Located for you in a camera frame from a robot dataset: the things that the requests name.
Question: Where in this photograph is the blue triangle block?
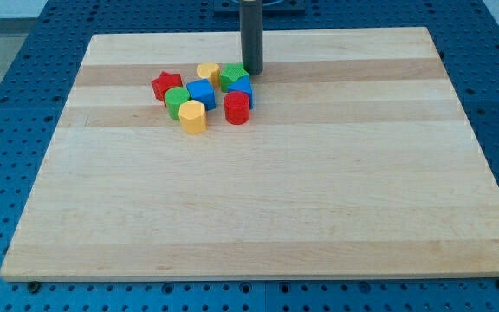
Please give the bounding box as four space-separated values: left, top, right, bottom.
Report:
227 76 254 110

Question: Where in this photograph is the red cylinder block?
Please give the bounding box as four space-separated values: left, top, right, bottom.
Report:
224 91 250 125

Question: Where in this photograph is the yellow hexagon block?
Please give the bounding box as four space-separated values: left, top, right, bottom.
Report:
178 100 207 134

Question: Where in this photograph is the blue cube block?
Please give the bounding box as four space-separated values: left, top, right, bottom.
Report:
186 79 217 111

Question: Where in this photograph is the green textured block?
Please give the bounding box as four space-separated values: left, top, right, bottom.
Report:
219 63 250 93

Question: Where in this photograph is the yellow heart block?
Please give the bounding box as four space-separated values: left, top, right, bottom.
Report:
196 62 220 88

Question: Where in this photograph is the green cylinder block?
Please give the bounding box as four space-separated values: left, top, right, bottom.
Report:
164 87 191 120

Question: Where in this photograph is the light wooden board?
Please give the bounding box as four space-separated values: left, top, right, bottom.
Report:
0 27 499 282

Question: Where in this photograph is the red star block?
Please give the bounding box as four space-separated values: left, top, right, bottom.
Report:
151 71 183 102

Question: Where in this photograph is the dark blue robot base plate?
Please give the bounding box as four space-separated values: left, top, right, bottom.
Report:
211 0 307 16

